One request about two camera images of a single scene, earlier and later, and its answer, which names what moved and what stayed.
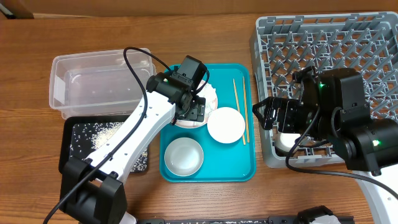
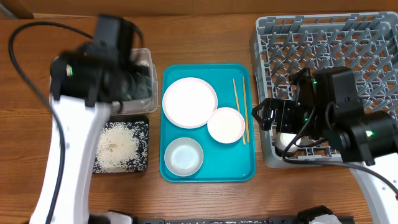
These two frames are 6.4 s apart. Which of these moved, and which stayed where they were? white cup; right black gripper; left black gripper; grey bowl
Moved: left black gripper
Stayed: white cup; right black gripper; grey bowl
